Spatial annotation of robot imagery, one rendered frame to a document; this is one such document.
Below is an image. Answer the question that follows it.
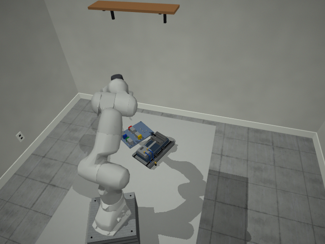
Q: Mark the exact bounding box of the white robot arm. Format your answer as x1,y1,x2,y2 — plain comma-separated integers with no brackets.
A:
78,74,138,237

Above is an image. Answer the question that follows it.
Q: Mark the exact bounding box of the grey metal blank with blue end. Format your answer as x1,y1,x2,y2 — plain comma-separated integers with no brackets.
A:
122,131,127,139

